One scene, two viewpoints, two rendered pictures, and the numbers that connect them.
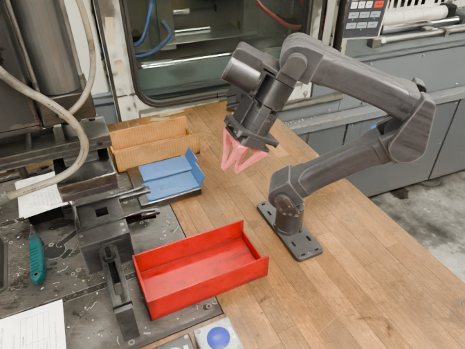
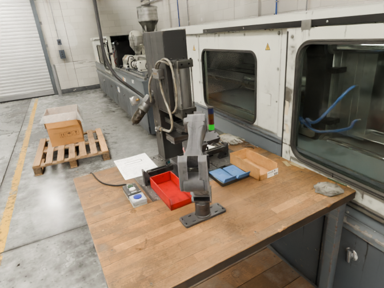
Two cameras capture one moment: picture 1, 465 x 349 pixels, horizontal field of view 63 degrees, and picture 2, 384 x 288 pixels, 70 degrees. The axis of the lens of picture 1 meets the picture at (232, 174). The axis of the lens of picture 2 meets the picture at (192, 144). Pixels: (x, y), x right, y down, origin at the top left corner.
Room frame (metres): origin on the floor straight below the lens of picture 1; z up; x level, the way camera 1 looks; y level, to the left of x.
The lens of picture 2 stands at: (0.57, -1.11, 1.63)
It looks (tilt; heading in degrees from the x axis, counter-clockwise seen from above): 22 degrees down; 87
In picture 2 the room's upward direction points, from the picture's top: 5 degrees counter-clockwise
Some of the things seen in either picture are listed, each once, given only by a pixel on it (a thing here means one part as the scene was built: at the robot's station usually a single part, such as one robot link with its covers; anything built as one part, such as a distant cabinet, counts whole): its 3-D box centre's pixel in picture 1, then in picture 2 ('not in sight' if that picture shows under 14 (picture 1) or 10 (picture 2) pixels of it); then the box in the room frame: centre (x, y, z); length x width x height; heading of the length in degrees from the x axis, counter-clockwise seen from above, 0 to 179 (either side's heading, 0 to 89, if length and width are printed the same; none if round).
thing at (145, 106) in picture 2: not in sight; (144, 106); (0.38, 0.50, 1.25); 0.19 x 0.07 x 0.19; 25
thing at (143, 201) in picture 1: (162, 181); (227, 174); (0.81, 0.19, 0.91); 0.17 x 0.16 x 0.02; 25
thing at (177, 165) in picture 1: (167, 163); (236, 170); (0.85, 0.18, 0.93); 0.15 x 0.07 x 0.03; 114
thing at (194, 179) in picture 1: (173, 181); (222, 174); (0.78, 0.15, 0.93); 0.15 x 0.07 x 0.03; 115
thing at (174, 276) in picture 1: (201, 265); (170, 188); (0.50, 0.06, 0.93); 0.25 x 0.12 x 0.06; 115
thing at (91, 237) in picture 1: (97, 210); (189, 157); (0.61, 0.30, 0.98); 0.20 x 0.10 x 0.01; 25
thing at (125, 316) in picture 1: (124, 310); (149, 176); (0.39, 0.19, 0.95); 0.06 x 0.03 x 0.09; 25
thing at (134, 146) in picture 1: (153, 143); (252, 163); (0.96, 0.24, 0.93); 0.25 x 0.13 x 0.08; 115
